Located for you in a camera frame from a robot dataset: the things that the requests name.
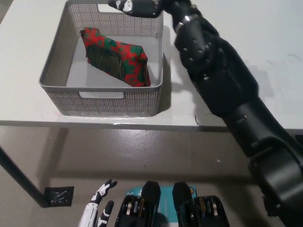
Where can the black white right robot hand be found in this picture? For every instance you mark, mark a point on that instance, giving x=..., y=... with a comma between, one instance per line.
x=146, y=7

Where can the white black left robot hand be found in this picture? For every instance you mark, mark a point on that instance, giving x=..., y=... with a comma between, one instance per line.
x=99, y=201

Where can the red green coffee bean bag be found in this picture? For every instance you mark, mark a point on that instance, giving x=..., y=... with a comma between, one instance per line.
x=113, y=56

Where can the black metal table leg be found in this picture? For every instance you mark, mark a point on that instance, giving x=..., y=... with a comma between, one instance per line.
x=23, y=177

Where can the grey perforated plastic basket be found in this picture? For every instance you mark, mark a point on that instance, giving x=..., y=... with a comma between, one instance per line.
x=59, y=59

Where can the grey tape patch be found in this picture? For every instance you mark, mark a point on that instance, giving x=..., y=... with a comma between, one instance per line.
x=264, y=80

